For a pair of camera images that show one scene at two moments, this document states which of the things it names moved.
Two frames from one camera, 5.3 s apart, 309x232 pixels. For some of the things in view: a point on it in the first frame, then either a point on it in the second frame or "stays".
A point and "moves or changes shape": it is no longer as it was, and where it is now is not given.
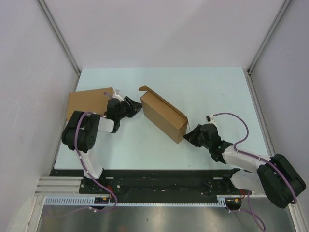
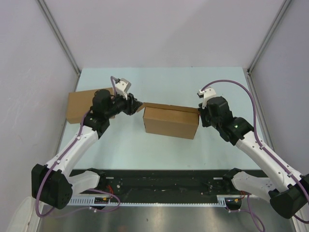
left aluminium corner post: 61,39 stays
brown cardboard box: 165,118 moves or changes shape
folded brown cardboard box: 94,100 stays
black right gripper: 191,137 -> 202,111
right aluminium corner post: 283,8 stays
